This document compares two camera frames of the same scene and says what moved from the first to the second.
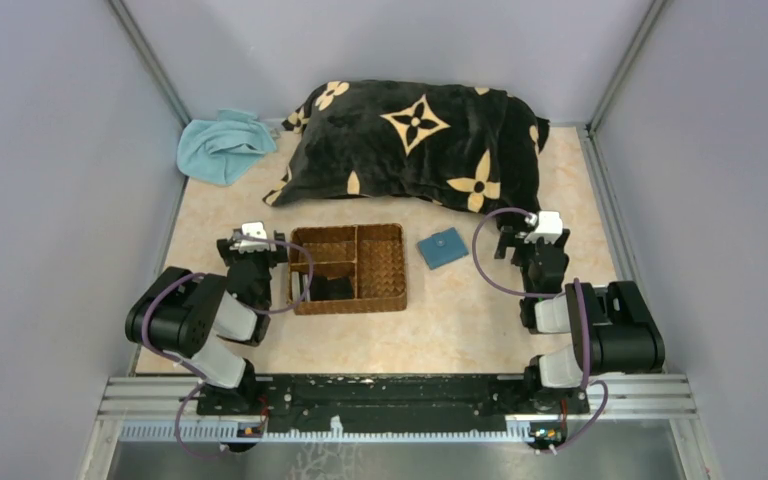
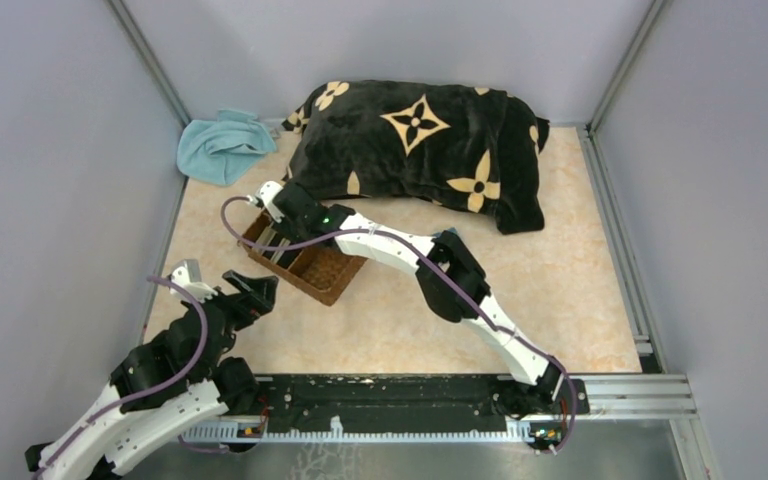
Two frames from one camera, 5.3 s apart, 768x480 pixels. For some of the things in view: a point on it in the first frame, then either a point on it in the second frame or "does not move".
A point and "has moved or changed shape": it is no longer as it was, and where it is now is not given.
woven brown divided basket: [356, 269] has moved or changed shape
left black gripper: [279, 254] -> [256, 296]
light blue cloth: [222, 151] does not move
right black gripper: [514, 238] -> [283, 231]
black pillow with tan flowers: [463, 146] does not move
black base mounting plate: [390, 403] does not move
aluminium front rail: [165, 409] does not move
